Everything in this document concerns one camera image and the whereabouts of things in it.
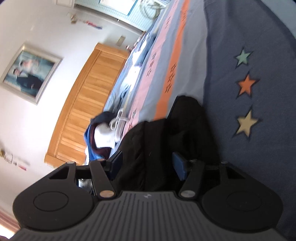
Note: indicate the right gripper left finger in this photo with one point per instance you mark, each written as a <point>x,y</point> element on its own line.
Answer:
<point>103,172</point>

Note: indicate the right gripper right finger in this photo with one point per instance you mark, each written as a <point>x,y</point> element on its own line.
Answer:
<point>190,172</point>

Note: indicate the black trousers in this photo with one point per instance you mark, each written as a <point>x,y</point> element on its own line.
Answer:
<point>149,146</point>

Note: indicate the blue garment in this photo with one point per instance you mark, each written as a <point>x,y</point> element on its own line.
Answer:
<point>88,136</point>

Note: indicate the maroon garment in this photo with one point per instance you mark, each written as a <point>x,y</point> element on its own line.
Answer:
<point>103,152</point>

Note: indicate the dark navy garment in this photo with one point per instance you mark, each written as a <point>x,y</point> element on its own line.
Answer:
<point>104,117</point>

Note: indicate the light blue sweatpants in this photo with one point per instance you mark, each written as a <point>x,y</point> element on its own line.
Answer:
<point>130,72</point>

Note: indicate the wooden headboard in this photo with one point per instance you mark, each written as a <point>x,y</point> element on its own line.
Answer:
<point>86,100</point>

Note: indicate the striped star bedsheet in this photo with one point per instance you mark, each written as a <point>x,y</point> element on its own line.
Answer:
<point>237,58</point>

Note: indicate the teal sliding wardrobe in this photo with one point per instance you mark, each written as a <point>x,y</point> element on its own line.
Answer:
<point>137,13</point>

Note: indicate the grey sweatpants with drawstring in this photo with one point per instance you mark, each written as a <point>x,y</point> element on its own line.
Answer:
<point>108,135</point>

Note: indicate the framed wall picture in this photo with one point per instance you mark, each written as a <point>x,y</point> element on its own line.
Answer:
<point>29,72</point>

